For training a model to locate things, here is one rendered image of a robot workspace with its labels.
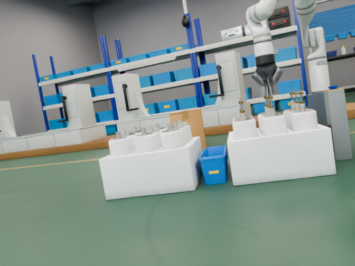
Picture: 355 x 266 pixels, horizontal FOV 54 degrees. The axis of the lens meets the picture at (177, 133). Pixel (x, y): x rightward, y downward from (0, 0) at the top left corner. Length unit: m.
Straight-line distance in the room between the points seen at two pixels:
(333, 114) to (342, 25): 5.85
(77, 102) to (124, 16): 7.28
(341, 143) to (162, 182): 0.80
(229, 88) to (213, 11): 6.89
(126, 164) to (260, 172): 0.55
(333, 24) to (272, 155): 6.17
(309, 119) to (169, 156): 0.57
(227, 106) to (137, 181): 2.16
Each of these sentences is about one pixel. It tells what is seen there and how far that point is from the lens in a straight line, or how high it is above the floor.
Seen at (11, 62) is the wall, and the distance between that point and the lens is 8.85.
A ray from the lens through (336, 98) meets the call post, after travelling 1.65.
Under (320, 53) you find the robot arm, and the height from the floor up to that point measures 0.50.
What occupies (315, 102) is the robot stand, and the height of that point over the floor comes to 0.26.
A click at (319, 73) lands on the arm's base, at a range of 1.90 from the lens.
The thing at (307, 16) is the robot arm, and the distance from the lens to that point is 1.81.
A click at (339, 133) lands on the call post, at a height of 0.12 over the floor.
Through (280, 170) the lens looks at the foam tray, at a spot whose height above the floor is 0.04.
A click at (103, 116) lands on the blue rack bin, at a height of 0.36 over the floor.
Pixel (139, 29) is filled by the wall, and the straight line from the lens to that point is 11.10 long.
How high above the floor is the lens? 0.35
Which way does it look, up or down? 5 degrees down
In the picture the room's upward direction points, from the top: 9 degrees counter-clockwise
